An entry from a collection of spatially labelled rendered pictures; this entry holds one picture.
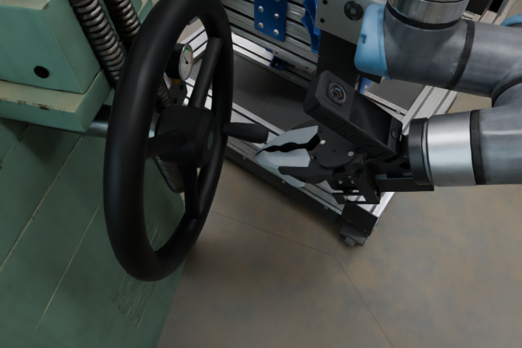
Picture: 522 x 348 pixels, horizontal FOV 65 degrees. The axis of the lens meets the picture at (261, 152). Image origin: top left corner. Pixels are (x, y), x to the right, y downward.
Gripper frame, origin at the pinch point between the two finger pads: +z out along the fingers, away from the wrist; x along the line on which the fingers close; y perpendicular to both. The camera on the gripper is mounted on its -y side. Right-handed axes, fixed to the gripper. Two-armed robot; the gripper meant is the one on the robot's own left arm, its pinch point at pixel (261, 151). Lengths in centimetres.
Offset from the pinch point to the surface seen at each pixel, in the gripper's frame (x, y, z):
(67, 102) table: -10.0, -21.3, 5.2
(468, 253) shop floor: 29, 89, -13
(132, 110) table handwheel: -13.7, -22.0, -6.6
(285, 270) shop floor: 9, 65, 31
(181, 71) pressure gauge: 15.3, -4.4, 18.5
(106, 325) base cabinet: -21.6, 18.1, 35.3
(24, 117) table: -11.5, -21.7, 10.3
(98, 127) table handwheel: -8.7, -16.6, 7.4
